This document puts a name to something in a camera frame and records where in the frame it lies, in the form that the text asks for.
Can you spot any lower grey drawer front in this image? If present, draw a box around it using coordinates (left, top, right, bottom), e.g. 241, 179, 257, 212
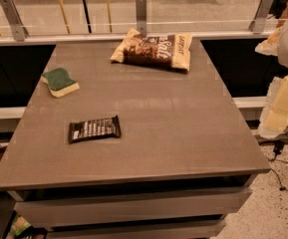
47, 220, 225, 239

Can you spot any upper grey drawer front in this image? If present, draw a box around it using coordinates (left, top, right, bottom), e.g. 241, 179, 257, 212
15, 187, 251, 228

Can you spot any grey drawer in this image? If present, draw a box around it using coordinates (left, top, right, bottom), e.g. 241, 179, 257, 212
15, 187, 251, 228
47, 220, 225, 239

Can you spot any right metal rail bracket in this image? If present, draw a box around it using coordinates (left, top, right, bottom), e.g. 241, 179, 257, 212
249, 0, 274, 34

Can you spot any green snack package in bin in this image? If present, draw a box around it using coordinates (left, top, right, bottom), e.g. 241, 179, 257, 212
10, 216, 31, 236

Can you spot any metal rail bracket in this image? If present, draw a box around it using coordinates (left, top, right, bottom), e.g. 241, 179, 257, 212
249, 0, 274, 34
136, 0, 147, 36
0, 0, 29, 42

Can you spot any black floor cable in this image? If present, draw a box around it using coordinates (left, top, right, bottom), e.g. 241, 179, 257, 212
258, 138, 288, 194

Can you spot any left metal rail bracket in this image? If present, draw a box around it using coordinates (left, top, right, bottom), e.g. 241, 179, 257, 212
0, 0, 29, 42

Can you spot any dark chocolate rxbar wrapper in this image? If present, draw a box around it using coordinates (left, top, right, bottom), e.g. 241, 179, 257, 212
68, 116, 122, 143

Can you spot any green and yellow sponge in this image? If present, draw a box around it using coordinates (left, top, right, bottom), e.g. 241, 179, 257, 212
41, 68, 80, 98

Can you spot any clear acrylic barrier panel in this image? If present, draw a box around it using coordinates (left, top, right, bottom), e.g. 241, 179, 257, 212
0, 0, 288, 38

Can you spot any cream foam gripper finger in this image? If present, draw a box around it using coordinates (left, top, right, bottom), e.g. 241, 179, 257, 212
255, 27, 282, 56
258, 75, 288, 138

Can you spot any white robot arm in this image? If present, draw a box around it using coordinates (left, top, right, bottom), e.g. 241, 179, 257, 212
255, 19, 288, 138

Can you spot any brown and cream snack bag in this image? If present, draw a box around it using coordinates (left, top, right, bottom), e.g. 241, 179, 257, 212
111, 28, 192, 71

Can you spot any middle metal rail bracket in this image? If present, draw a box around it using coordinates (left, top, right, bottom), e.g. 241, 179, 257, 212
136, 0, 147, 36

